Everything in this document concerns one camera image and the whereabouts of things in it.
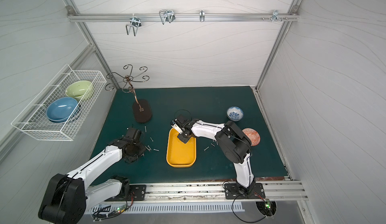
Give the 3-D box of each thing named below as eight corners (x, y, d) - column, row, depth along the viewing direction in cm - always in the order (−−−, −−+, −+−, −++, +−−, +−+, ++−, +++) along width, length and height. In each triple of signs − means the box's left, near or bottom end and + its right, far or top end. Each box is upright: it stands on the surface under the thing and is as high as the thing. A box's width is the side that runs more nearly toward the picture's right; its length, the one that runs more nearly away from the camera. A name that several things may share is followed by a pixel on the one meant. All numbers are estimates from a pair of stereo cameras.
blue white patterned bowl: (226, 121, 105) (228, 116, 100) (225, 111, 111) (226, 106, 106) (242, 121, 105) (244, 116, 100) (239, 111, 111) (241, 106, 106)
